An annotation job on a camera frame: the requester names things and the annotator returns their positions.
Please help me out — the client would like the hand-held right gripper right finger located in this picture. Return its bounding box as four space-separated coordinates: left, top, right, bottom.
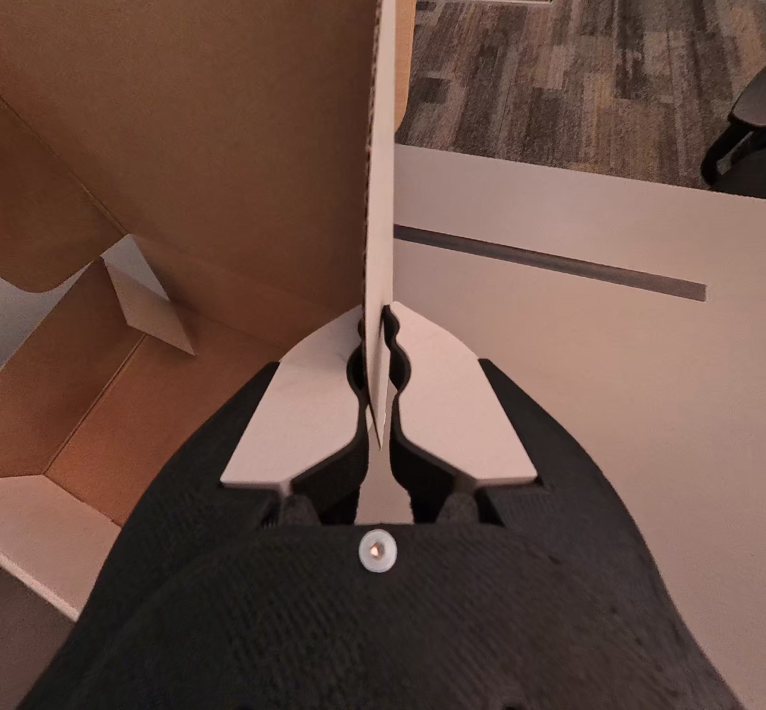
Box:
383 302 537 524

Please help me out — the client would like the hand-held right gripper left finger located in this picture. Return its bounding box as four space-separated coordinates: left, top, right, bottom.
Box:
220 305 370 524

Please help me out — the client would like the white cardboard mailer box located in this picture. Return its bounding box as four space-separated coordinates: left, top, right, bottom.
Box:
0 0 422 621

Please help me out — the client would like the black office chair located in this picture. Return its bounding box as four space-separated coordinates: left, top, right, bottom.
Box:
700 73 766 199

